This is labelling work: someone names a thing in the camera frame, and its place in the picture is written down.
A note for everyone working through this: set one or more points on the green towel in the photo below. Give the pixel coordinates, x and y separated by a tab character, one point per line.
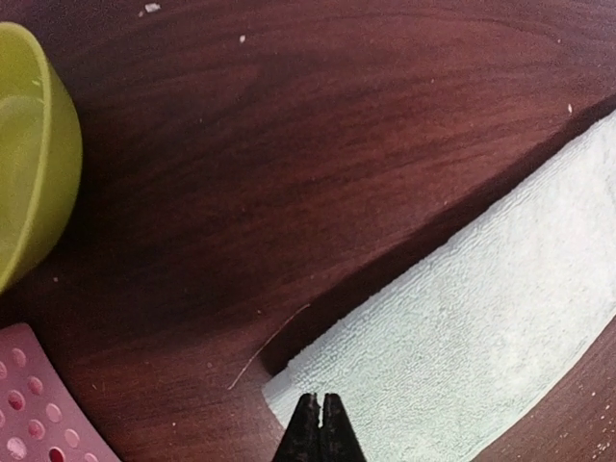
447	357

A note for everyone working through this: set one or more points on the pink plastic basket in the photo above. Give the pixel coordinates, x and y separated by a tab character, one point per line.
40	420

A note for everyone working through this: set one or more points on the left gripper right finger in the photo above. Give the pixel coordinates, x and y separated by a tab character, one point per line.
337	437

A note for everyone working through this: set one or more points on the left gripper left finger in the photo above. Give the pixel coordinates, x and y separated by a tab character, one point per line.
301	440

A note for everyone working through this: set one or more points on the green bowl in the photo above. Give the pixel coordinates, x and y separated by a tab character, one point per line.
41	154

